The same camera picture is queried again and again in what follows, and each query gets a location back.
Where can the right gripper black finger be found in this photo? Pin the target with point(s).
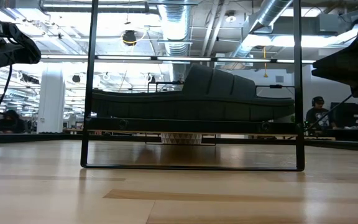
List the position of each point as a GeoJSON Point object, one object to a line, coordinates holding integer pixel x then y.
{"type": "Point", "coordinates": [334, 70]}

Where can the black rubber slide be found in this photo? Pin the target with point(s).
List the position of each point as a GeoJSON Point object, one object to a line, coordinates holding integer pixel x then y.
{"type": "Point", "coordinates": [197, 109]}

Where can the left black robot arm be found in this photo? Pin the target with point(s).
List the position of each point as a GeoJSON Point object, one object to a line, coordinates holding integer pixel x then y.
{"type": "Point", "coordinates": [17, 49]}

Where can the person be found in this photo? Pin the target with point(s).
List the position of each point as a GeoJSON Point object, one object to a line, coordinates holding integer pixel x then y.
{"type": "Point", "coordinates": [317, 115]}
{"type": "Point", "coordinates": [11, 124]}

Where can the black equipment cabinet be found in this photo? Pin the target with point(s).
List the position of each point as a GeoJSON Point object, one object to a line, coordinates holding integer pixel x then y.
{"type": "Point", "coordinates": [356, 115]}

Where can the long linear ceiling light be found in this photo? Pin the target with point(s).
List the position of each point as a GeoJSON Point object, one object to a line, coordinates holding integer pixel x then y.
{"type": "Point", "coordinates": [182, 58]}

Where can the grey geometric patterned basket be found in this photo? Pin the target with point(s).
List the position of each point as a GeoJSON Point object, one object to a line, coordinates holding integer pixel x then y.
{"type": "Point", "coordinates": [182, 139]}

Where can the black round ceiling fixture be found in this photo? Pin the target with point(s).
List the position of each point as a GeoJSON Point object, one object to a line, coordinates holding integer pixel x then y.
{"type": "Point", "coordinates": [129, 38]}

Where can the white building column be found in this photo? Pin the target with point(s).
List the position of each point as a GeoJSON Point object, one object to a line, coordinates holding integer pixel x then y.
{"type": "Point", "coordinates": [51, 105]}

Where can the background black rig frame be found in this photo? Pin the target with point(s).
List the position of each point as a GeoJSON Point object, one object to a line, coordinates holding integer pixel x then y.
{"type": "Point", "coordinates": [275, 86]}

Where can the silver spiral air duct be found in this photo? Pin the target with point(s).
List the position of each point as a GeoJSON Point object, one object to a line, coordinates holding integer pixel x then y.
{"type": "Point", "coordinates": [269, 12]}
{"type": "Point", "coordinates": [176, 28]}

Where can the wooden shelf black metal frame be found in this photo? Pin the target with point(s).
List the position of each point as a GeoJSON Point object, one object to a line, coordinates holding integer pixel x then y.
{"type": "Point", "coordinates": [191, 127]}

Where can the black aluminium table frame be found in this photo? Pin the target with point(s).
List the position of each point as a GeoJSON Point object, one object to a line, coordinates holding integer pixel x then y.
{"type": "Point", "coordinates": [42, 137]}

